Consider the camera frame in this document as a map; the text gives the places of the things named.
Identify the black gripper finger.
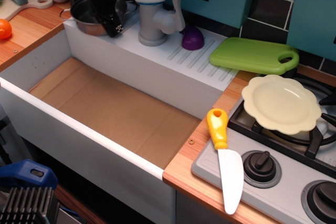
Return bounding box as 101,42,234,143
97,10,124,37

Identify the small stainless steel pot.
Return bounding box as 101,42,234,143
59,0,108,36

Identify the white toy sink basin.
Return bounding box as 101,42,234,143
1,7,235,223

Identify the black finned heat sink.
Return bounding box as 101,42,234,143
1,187,59,224

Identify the grey toy faucet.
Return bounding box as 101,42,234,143
135,0,185,47

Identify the purple toy eggplant half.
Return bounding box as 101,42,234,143
181,25,205,50

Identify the beige wooden cutting board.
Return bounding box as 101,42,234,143
1,0,53,21

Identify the orange toy fruit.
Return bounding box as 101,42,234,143
0,19,12,39

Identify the brown cardboard sheet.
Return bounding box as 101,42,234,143
30,58,200,168

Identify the green plastic cutting board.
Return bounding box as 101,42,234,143
209,37,299,75

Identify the blue clamp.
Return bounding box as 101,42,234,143
1,159,58,190

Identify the cream scalloped plastic plate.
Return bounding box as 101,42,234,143
241,74,322,135

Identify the teal cabinet right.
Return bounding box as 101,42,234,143
287,0,335,61

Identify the black burner grate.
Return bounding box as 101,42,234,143
229,70,335,177

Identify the black stove knob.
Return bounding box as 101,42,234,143
301,180,335,223
242,150,282,189

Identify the grey toy stove top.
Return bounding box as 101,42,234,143
191,71,336,224

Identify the yellow handled toy knife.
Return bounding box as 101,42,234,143
206,109,244,215

